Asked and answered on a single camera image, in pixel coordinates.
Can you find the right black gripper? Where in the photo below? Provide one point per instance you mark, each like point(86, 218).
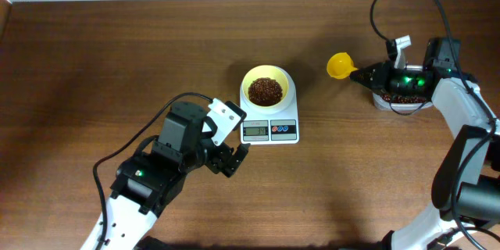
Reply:
point(380, 82)

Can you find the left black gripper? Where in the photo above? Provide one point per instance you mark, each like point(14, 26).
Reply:
point(216, 162)

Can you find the yellow plastic measuring scoop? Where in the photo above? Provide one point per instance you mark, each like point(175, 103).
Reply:
point(340, 66)

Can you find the red beans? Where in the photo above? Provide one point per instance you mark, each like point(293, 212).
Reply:
point(265, 92)

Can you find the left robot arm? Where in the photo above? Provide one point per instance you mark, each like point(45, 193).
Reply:
point(147, 182)

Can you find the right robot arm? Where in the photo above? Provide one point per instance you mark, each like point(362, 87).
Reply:
point(463, 200)

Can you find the white digital kitchen scale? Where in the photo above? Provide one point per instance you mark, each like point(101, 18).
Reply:
point(270, 125)

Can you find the yellow plastic bowl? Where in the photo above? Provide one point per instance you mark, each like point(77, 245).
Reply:
point(273, 72)

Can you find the clear plastic container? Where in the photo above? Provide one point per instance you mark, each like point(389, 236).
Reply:
point(401, 104)

